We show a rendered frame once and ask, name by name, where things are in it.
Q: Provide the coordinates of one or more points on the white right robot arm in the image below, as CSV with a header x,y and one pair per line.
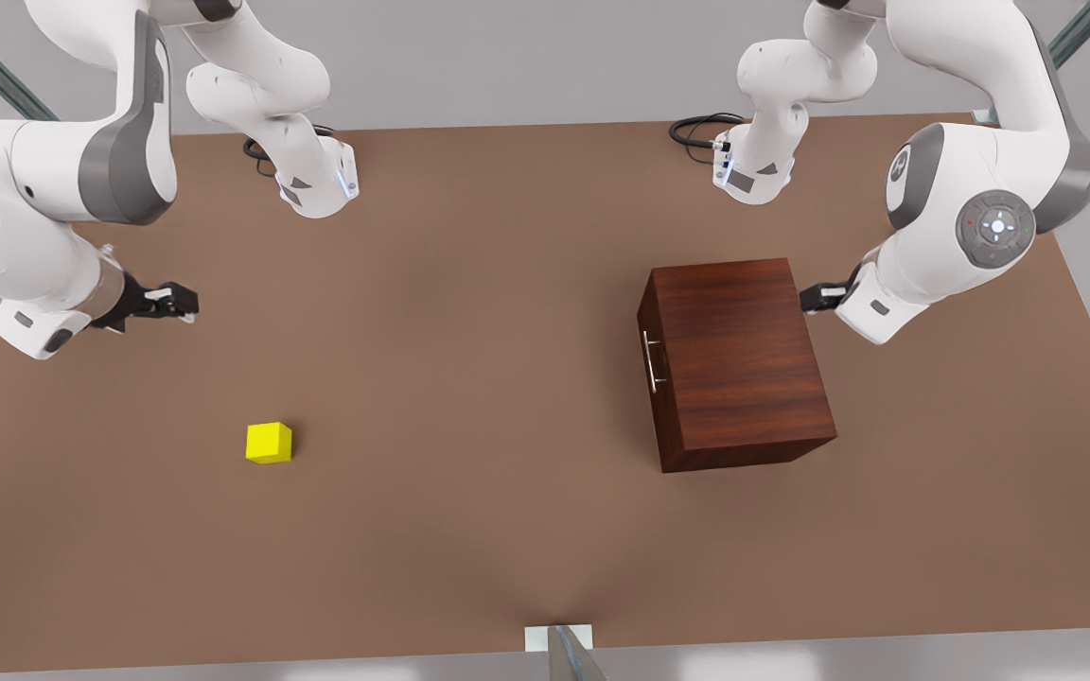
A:
x,y
25,180

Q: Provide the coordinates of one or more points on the yellow cube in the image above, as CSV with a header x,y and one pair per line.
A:
x,y
268,443

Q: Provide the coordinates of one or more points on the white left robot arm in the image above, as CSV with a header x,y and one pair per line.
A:
x,y
980,170

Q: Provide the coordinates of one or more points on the dark wooden drawer cabinet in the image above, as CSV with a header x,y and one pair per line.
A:
x,y
734,364

